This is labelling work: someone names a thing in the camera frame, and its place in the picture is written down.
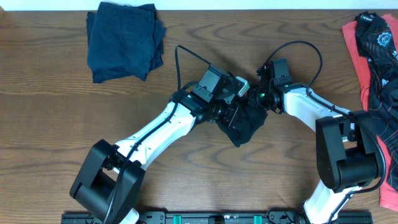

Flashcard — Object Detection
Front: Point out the black right base cable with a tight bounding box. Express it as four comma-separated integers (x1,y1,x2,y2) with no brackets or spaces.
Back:
266,207,299,224

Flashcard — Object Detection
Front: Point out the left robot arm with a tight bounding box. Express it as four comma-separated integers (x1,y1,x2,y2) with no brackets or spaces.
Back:
70,90,240,223

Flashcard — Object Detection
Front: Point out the plain black t-shirt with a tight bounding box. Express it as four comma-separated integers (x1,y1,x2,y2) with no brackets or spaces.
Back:
216,106,267,147

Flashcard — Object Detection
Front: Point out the red garment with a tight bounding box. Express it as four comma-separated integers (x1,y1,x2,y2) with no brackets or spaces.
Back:
342,21,397,211

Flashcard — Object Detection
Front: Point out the folded dark blue garment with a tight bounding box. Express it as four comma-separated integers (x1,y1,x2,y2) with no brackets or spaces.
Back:
86,2,166,83

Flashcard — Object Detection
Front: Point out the black patterned jersey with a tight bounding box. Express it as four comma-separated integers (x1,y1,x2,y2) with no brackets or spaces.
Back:
355,12,397,190

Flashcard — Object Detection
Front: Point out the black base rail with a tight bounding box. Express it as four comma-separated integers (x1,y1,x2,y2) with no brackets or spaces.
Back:
61,211,373,224

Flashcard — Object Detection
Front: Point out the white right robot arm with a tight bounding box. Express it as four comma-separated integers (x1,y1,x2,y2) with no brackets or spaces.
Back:
249,77,386,223

